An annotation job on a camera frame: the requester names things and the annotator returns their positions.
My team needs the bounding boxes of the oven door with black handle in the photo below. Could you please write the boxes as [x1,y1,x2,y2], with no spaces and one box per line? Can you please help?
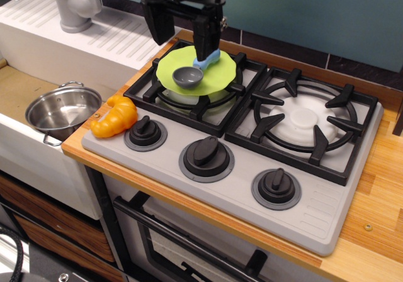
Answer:
[113,192,323,281]

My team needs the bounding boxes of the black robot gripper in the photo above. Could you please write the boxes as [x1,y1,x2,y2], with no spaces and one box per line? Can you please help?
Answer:
[141,0,225,62]

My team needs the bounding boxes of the blue handled grey spoon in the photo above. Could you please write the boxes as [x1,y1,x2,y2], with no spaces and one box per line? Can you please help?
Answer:
[172,49,221,89]

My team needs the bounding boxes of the black right burner grate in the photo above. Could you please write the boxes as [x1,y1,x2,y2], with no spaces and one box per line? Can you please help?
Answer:
[225,67,379,186]

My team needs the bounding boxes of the black stove knob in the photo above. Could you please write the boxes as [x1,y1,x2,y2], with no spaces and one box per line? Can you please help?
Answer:
[124,115,167,152]
[251,168,302,211]
[179,136,235,183]

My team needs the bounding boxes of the stainless steel pot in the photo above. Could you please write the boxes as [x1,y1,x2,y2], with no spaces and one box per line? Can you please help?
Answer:
[25,81,102,147]

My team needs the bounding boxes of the wooden drawer fronts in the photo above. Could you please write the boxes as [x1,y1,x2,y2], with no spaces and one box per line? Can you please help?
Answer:
[1,172,124,281]

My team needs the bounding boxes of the black cable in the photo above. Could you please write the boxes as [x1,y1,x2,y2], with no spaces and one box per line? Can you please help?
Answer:
[0,227,26,282]

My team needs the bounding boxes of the black middle stove knob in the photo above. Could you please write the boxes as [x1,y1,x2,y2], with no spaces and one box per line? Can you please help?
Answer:
[179,136,235,183]

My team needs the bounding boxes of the white sink unit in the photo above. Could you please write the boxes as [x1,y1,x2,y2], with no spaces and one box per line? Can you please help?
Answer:
[1,0,161,220]

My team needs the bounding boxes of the orange toy croissant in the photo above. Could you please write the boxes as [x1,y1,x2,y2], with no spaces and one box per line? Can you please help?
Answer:
[90,95,138,138]

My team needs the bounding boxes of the white right burner disc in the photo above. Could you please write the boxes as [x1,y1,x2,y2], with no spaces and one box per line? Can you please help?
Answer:
[260,89,338,147]

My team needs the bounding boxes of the white burner disc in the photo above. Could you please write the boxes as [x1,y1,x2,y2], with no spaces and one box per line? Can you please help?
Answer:
[260,89,338,147]
[156,90,236,111]

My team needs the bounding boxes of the black right stove knob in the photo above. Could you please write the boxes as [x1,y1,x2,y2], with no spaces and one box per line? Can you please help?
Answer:
[251,168,302,211]

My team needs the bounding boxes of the black left stove knob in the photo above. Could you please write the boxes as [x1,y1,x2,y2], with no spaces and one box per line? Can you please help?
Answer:
[124,115,167,152]

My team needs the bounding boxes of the lime green plate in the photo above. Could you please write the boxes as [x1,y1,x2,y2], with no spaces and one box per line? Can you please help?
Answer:
[156,45,237,96]

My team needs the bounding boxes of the grey toy stove top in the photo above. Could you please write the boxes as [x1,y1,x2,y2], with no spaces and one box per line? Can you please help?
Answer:
[82,41,383,256]

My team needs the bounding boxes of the grey toy faucet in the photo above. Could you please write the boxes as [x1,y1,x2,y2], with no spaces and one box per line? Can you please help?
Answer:
[56,0,102,33]

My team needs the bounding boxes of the white left burner disc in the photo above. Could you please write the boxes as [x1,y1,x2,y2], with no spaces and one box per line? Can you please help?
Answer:
[156,90,236,111]

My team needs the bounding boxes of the black left burner grate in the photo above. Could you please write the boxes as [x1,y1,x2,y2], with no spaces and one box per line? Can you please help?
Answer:
[123,52,268,137]

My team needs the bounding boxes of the black burner grate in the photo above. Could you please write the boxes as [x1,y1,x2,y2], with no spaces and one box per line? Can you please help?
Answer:
[123,52,268,137]
[225,67,379,186]

